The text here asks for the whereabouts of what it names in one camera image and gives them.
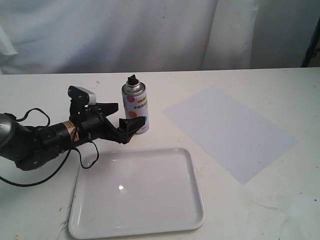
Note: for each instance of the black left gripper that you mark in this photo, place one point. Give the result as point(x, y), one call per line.
point(92, 123)

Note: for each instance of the white polka-dot spray can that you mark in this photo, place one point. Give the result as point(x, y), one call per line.
point(135, 101)

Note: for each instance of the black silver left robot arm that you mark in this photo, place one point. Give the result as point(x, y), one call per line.
point(32, 147)

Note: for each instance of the white rectangular plastic tray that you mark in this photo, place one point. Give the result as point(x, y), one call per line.
point(137, 192)

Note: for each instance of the white backdrop curtain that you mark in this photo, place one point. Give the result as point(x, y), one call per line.
point(113, 36)

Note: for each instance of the white paper sheet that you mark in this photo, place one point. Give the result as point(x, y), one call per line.
point(237, 137)

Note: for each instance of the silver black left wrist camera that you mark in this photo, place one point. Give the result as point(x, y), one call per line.
point(82, 96)

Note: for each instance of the black metal stand frame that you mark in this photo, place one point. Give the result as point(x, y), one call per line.
point(310, 24)

